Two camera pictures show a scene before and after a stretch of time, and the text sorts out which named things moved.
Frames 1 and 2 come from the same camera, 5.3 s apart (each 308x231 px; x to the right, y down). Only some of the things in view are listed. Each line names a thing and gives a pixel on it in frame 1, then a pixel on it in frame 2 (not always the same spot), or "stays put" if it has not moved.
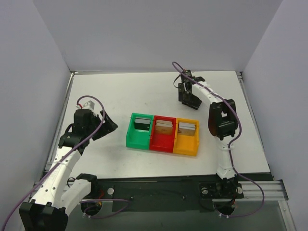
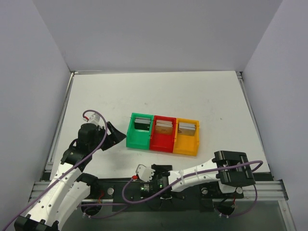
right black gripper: (188, 99) → (161, 167)
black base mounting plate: (182, 194) stays put
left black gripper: (104, 125) → (107, 136)
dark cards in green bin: (143, 124) stays put
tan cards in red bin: (162, 127) stays put
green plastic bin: (137, 138) stays put
